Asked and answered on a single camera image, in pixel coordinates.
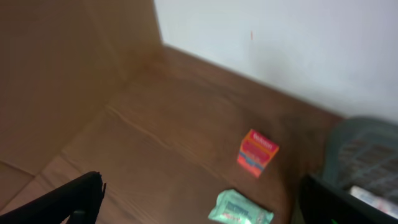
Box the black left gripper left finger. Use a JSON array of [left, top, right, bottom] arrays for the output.
[[1, 171, 106, 224]]

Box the orange Redoxon box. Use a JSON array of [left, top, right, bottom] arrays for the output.
[[237, 129, 279, 178]]

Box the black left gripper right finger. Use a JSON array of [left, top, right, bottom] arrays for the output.
[[298, 175, 397, 224]]

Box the light blue wipes pack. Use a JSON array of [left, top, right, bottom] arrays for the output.
[[208, 189, 274, 224]]

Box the dark grey plastic basket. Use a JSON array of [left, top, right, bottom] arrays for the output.
[[322, 117, 397, 204]]

